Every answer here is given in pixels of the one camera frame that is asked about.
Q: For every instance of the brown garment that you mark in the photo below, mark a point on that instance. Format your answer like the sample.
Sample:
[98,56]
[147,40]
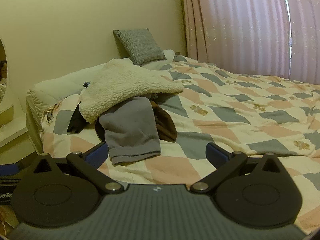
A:
[165,125]

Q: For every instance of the white pillow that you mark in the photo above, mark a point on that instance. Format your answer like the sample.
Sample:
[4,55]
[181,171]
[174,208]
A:
[62,85]
[160,57]

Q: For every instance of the white dressing table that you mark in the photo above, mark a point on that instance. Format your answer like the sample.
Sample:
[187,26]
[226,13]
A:
[11,132]

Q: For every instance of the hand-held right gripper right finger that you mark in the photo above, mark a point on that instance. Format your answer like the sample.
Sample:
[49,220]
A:
[215,153]

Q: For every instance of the black garment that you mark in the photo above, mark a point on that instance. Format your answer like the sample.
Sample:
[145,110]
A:
[76,122]

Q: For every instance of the pink window curtain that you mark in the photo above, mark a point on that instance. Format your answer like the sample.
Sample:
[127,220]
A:
[237,25]

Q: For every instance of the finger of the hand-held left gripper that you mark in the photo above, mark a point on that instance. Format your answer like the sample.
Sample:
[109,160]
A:
[7,170]

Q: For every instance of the small dark object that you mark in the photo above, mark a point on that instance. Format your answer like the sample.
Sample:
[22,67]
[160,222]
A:
[87,84]

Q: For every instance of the checkered bear print quilt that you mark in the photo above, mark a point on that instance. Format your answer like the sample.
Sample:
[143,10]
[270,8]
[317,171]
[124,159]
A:
[225,110]

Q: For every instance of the grey striped cushion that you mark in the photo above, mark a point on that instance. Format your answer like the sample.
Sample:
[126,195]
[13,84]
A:
[140,46]

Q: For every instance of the white fleece jacket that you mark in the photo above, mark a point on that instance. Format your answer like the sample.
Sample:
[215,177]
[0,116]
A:
[125,85]

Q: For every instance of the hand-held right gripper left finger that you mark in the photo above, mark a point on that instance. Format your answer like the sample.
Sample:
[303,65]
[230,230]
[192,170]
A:
[97,153]

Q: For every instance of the round wall mirror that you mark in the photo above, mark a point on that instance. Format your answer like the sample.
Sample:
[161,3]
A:
[3,72]

